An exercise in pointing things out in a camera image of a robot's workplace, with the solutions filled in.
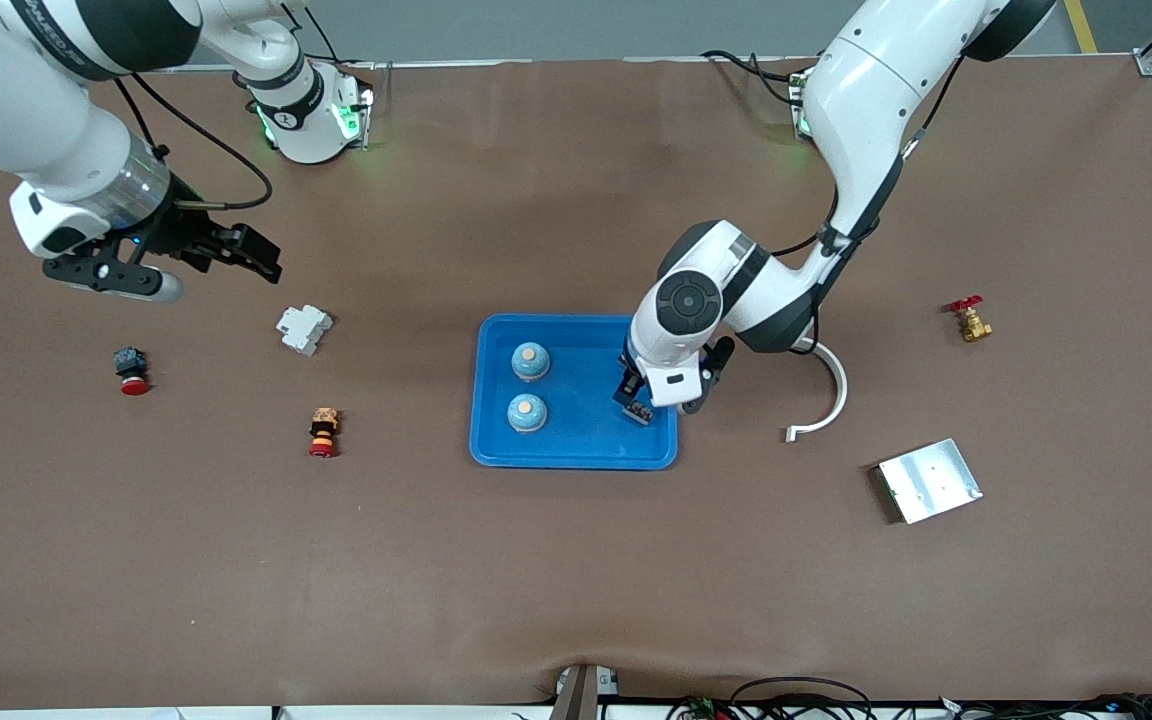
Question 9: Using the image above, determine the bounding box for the brass valve red handle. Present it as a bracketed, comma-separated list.
[946, 296, 994, 344]

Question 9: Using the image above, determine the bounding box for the black cable bundle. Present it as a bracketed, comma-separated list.
[936, 692, 1152, 720]

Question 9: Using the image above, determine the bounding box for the white circuit breaker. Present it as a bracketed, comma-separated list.
[276, 304, 334, 357]

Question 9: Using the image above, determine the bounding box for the white curved plastic bracket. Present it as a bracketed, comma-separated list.
[786, 340, 850, 443]

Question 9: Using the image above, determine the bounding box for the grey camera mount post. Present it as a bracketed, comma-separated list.
[548, 663, 619, 720]

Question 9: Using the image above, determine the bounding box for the emergency stop button orange body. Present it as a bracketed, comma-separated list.
[308, 406, 342, 459]

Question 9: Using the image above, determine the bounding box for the silver metal plate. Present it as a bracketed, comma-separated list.
[876, 438, 984, 525]

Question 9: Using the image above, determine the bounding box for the red pushbutton black body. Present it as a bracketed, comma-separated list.
[113, 346, 151, 397]

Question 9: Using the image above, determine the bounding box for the blue plastic tray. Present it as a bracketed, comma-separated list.
[469, 314, 679, 471]

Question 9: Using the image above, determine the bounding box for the black arm base cable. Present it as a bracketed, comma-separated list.
[701, 48, 812, 111]
[281, 8, 377, 73]

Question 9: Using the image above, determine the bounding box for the black looped cable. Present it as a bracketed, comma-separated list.
[731, 677, 873, 720]

